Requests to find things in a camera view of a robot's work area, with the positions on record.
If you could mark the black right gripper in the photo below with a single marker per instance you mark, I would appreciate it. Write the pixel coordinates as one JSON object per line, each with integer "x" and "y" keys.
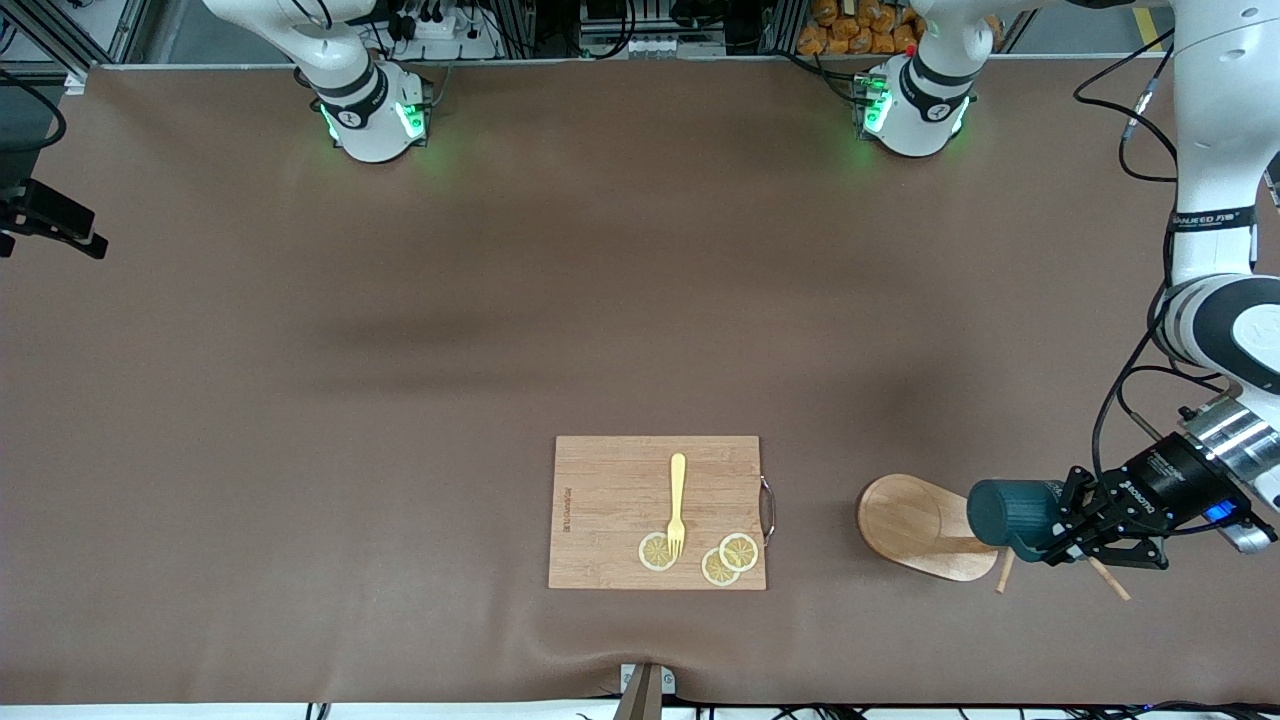
{"x": 52, "y": 218}

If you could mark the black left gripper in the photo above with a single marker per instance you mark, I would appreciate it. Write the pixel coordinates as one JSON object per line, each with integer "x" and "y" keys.
{"x": 1167, "y": 485}

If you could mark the dark green mug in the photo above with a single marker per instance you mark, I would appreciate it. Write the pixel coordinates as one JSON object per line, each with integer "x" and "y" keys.
{"x": 1005, "y": 515}

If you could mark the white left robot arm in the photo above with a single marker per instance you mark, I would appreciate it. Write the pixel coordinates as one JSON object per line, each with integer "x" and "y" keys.
{"x": 1215, "y": 150}

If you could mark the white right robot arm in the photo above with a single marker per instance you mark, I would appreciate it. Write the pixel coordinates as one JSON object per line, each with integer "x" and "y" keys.
{"x": 370, "y": 120}

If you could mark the wooden mug tree rack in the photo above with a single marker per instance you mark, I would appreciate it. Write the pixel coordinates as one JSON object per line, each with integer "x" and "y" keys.
{"x": 910, "y": 520}

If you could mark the lemon slice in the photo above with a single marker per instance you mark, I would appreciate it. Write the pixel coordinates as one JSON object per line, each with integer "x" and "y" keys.
{"x": 741, "y": 551}
{"x": 716, "y": 570}
{"x": 653, "y": 553}

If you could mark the yellow plastic fork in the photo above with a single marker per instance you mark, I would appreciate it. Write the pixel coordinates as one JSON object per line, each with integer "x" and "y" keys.
{"x": 678, "y": 490}

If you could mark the white power strip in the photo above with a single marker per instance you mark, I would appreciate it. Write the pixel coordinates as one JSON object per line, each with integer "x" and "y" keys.
{"x": 440, "y": 30}

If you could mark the bamboo cutting board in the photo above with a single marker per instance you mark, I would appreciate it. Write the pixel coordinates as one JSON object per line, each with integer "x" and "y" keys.
{"x": 610, "y": 500}

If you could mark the grey electronics box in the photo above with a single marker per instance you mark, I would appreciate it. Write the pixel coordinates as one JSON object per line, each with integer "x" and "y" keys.
{"x": 650, "y": 45}

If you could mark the aluminium frame post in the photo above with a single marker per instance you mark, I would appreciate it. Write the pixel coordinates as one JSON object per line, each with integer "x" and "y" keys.
{"x": 55, "y": 35}

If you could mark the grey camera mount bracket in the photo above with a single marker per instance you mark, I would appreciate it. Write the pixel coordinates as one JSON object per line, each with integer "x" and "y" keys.
{"x": 645, "y": 690}

